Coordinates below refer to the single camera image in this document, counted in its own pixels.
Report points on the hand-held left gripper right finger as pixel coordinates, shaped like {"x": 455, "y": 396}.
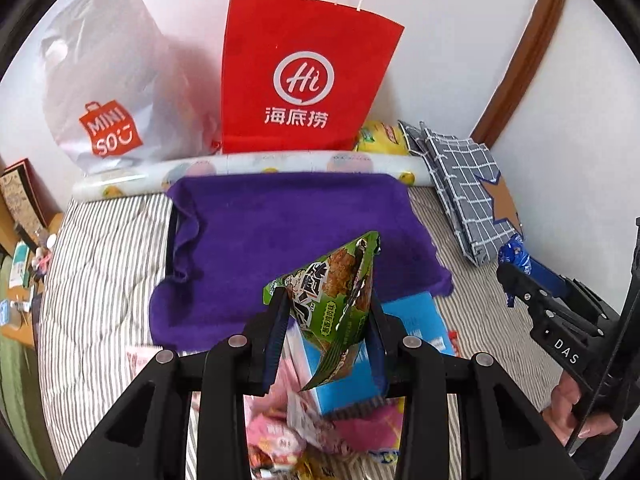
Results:
{"x": 378, "y": 355}

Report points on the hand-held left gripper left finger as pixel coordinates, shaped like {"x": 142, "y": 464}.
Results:
{"x": 276, "y": 342}

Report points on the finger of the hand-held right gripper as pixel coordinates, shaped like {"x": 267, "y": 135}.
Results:
{"x": 520, "y": 285}
{"x": 547, "y": 275}

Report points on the green snack packet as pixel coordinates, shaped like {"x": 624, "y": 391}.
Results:
{"x": 330, "y": 300}

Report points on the white pink snack stick packet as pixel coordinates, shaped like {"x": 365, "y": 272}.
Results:
{"x": 312, "y": 420}

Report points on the person's right hand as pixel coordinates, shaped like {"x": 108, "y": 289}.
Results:
{"x": 565, "y": 390}

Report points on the blue cardboard box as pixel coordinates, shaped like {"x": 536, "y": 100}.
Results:
{"x": 415, "y": 320}

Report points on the flat pink snack packet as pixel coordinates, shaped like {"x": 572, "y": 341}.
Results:
{"x": 372, "y": 425}

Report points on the small red snack packet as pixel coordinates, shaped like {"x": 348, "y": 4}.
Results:
{"x": 453, "y": 342}

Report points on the yellow and blue snack packet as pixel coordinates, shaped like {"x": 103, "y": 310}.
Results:
{"x": 385, "y": 456}

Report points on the purple towel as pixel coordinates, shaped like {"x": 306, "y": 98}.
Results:
{"x": 280, "y": 220}

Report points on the orange snack packet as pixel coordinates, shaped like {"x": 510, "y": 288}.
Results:
{"x": 320, "y": 469}

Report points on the red and white snack packet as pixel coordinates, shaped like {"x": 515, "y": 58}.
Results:
{"x": 142, "y": 360}

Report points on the rolled printed mat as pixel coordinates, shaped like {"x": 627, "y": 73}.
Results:
{"x": 300, "y": 162}

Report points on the yellow snack bag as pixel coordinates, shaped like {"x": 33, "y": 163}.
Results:
{"x": 380, "y": 140}

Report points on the teal carton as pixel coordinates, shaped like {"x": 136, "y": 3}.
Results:
{"x": 21, "y": 265}

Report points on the green floor mat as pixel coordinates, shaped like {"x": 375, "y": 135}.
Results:
{"x": 12, "y": 385}

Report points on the wooden side table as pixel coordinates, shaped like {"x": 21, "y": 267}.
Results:
{"x": 10, "y": 320}

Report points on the brown patterned box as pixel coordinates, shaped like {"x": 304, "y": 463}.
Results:
{"x": 20, "y": 195}

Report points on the red paper bag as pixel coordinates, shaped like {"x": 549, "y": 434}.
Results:
{"x": 300, "y": 35}

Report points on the white plastic bag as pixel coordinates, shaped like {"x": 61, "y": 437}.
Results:
{"x": 125, "y": 60}

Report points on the wooden door frame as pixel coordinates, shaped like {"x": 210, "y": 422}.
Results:
{"x": 530, "y": 50}

